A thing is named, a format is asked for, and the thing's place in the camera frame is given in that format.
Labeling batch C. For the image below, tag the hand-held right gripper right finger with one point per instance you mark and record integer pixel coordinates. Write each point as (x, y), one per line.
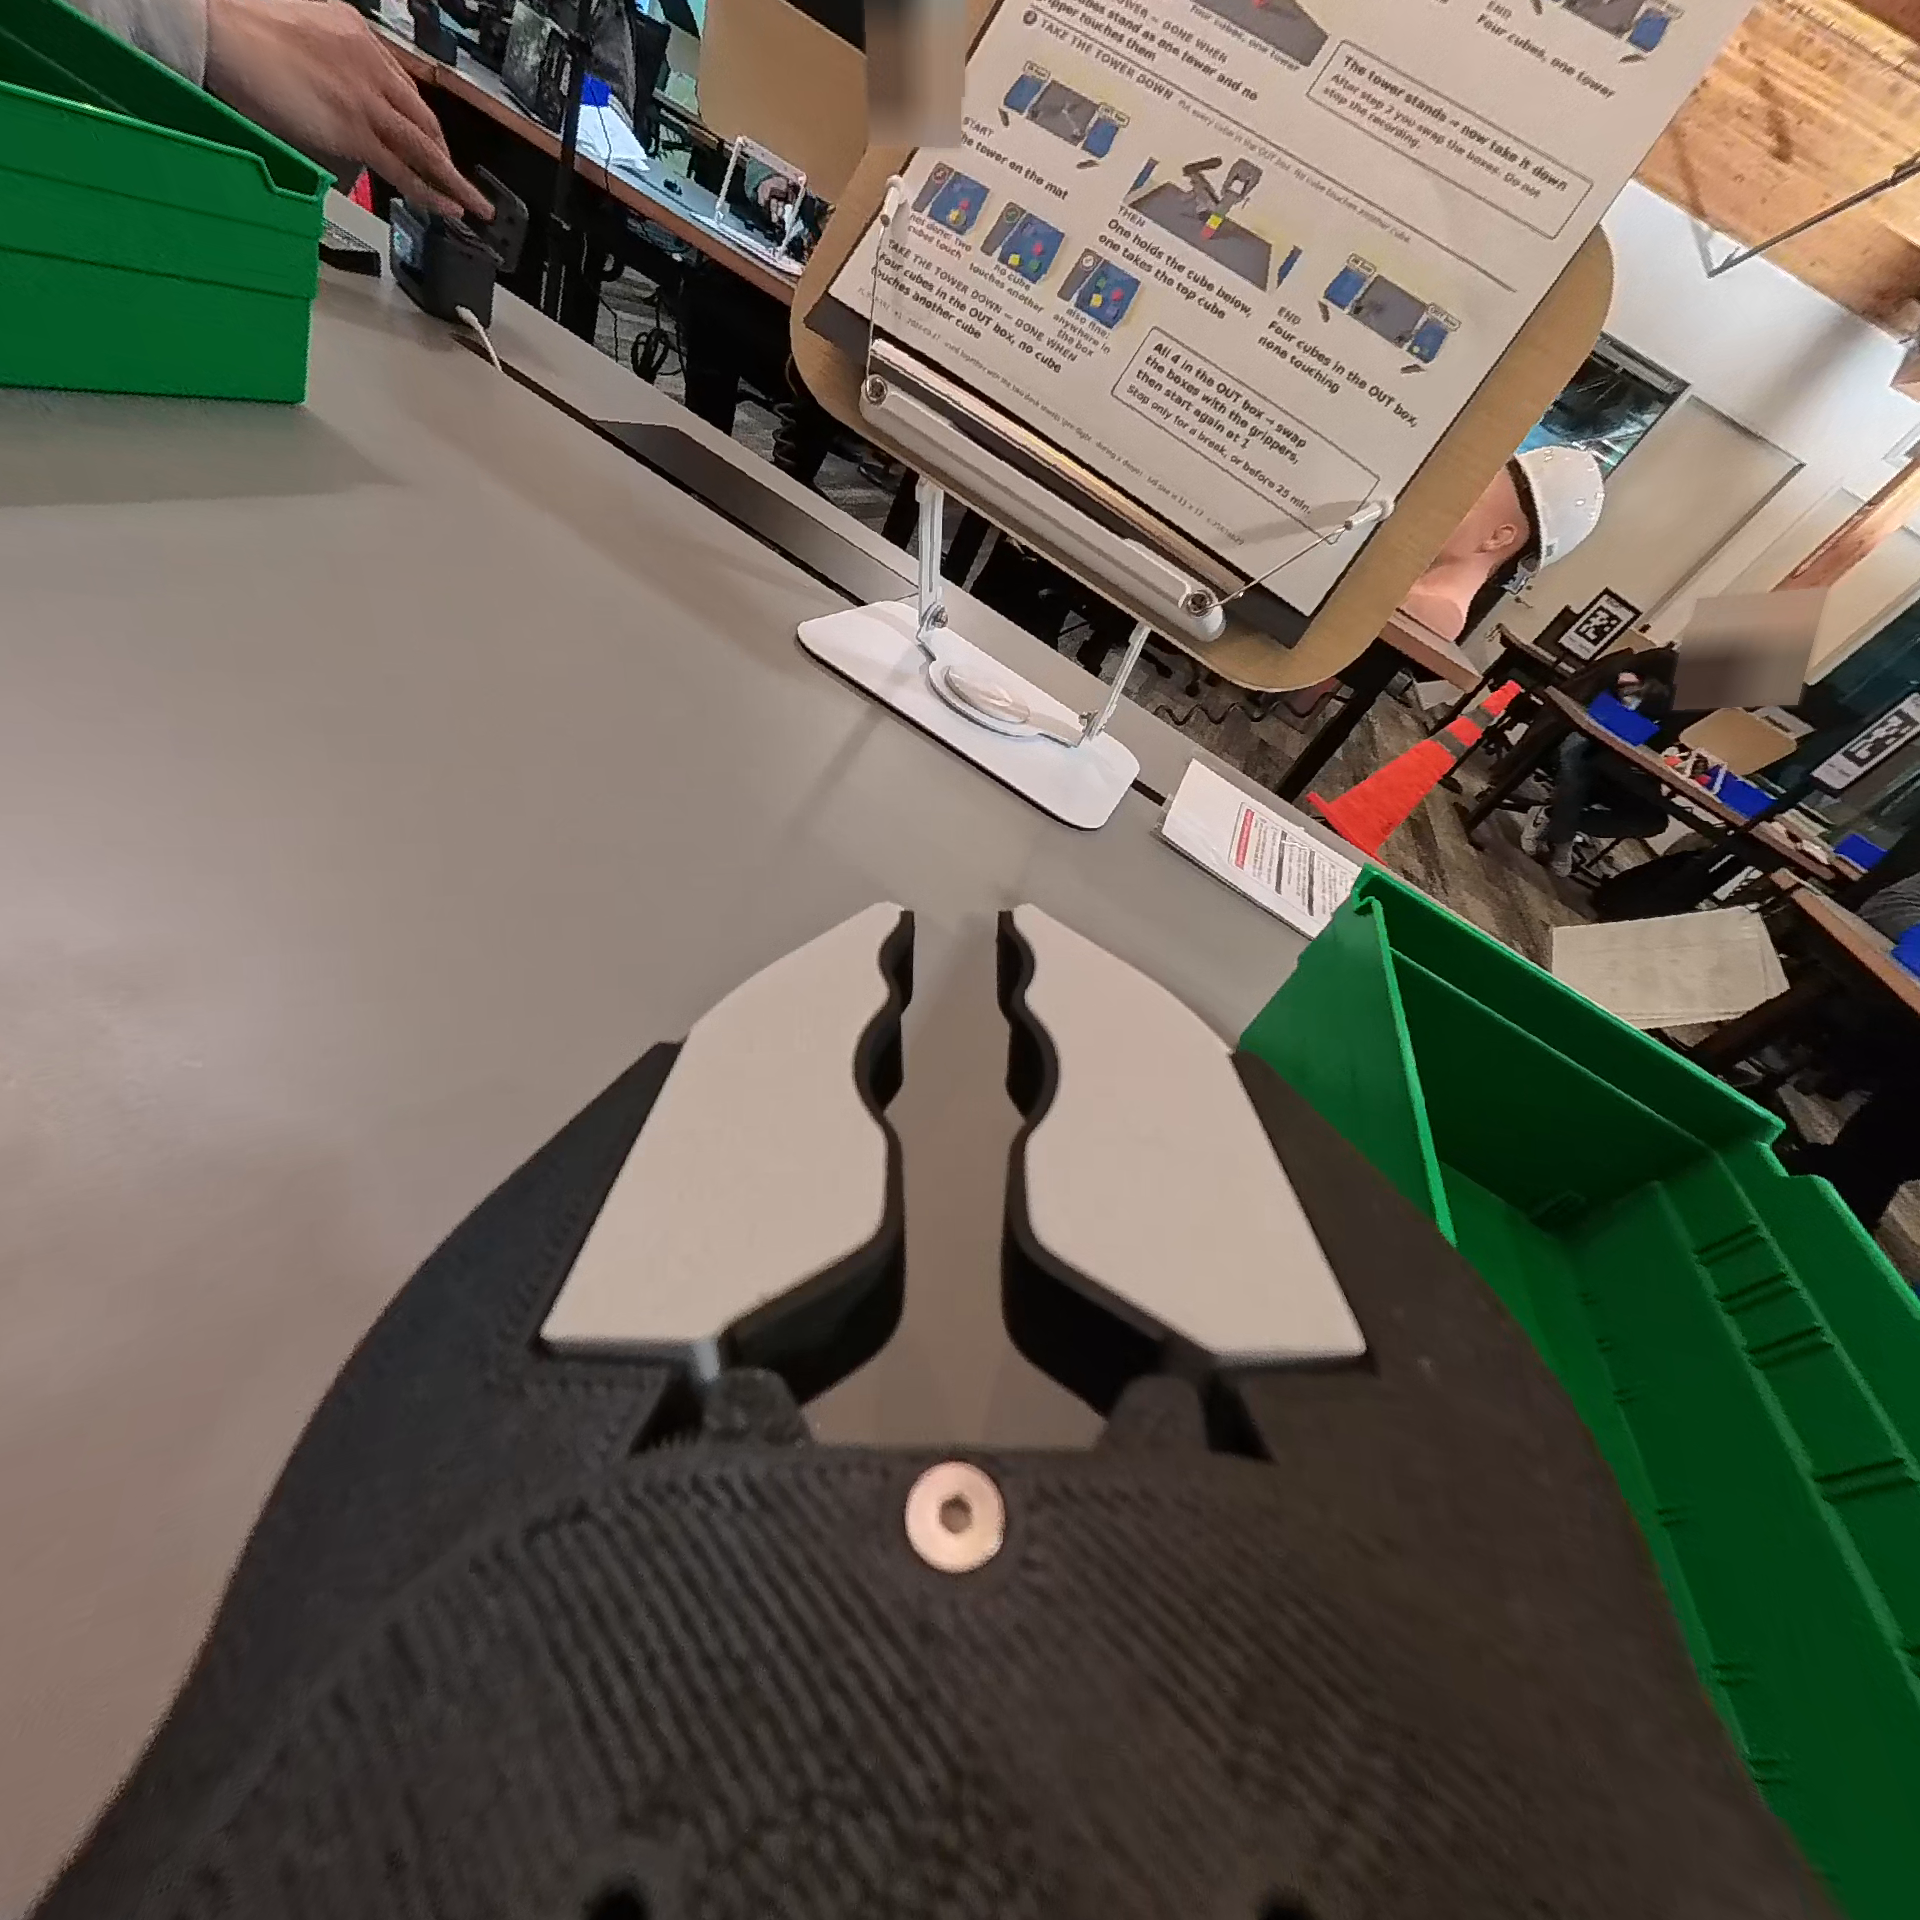
(1186, 1201)

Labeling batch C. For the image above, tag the laminated paper sheet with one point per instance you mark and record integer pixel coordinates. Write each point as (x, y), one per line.
(1276, 856)

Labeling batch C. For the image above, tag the document stand with white base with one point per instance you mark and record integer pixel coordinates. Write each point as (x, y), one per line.
(991, 705)

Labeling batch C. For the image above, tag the fiducial marker sign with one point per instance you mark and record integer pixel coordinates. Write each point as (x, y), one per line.
(1876, 744)
(1602, 626)

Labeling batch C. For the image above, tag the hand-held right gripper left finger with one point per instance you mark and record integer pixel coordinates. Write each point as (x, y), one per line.
(722, 1184)

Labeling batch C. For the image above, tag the green plastic bin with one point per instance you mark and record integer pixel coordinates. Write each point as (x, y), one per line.
(150, 271)
(1725, 1349)

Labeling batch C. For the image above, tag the pink mannequin head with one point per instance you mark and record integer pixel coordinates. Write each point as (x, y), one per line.
(1477, 557)

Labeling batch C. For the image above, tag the stack of white boards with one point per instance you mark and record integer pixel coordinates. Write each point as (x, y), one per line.
(1665, 968)

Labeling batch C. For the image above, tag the white hard hat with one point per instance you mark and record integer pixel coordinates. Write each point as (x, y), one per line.
(1559, 504)

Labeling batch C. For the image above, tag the wooden top office table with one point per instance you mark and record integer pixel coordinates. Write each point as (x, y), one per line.
(675, 224)
(1695, 781)

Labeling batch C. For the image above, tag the orange traffic cone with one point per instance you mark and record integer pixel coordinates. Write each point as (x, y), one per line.
(1396, 781)

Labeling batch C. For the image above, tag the black desk mat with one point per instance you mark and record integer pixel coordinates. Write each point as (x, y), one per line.
(675, 450)

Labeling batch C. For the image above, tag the black charger box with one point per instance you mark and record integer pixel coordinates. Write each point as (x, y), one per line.
(442, 271)

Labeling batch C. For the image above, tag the printed instruction sheet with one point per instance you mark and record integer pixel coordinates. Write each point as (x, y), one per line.
(1276, 224)

